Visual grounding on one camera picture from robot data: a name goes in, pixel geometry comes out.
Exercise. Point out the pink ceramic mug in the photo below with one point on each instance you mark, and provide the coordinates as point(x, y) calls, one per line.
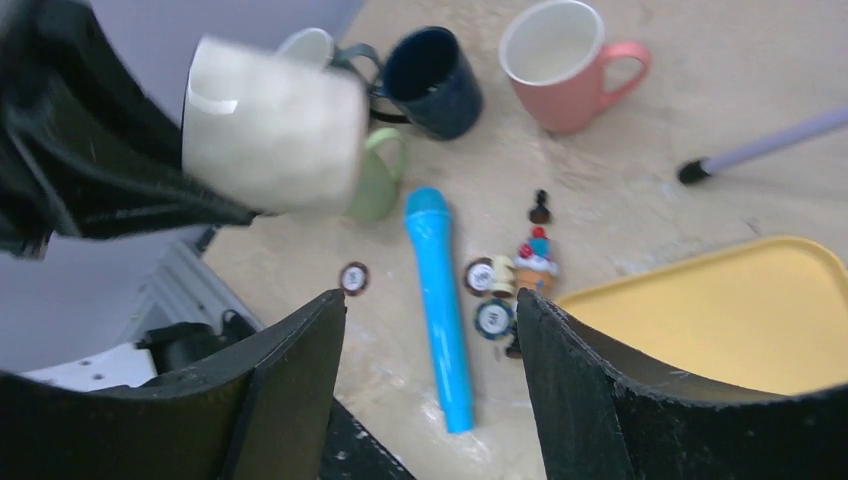
point(555, 54)

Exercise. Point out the grey ceramic mug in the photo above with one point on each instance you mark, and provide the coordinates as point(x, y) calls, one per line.
point(315, 47)

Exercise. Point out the green ceramic mug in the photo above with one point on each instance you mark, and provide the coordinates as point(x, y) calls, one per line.
point(378, 184)

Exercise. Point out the round brown white token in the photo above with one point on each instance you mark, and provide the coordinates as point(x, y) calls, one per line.
point(354, 278)

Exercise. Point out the round token lower right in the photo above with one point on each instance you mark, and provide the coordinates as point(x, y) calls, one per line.
point(494, 319)

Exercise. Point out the black chess pawn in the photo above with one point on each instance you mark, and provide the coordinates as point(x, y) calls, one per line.
point(540, 214)
point(514, 350)

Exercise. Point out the blue toy microphone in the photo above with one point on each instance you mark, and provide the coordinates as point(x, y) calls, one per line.
point(428, 224)

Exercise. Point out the yellow plastic tray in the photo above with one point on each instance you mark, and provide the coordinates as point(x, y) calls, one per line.
point(768, 315)

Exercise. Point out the cream mug black handle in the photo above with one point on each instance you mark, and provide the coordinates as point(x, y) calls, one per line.
point(271, 134)

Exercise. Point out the black chess pawn lower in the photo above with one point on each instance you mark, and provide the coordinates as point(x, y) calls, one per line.
point(514, 350)

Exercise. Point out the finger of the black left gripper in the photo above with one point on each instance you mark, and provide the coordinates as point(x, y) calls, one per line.
point(84, 152)

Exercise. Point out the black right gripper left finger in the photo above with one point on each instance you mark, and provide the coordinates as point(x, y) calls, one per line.
point(258, 409)

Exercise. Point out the black chess pawn upper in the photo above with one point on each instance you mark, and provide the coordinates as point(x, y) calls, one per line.
point(540, 214)

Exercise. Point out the cream chess piece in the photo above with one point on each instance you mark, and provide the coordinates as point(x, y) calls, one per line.
point(503, 277)

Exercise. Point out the dark blue ceramic mug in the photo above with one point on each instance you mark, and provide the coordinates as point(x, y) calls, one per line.
point(429, 79)

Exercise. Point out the lilac tripod stand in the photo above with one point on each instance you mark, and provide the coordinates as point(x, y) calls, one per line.
point(700, 169)

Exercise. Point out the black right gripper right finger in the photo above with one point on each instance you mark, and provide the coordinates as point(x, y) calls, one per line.
point(604, 410)

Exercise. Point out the round token upper left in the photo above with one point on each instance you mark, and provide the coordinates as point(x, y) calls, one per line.
point(478, 276)

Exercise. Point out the black table edge rail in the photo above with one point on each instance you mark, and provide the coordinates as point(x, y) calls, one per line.
point(351, 452)

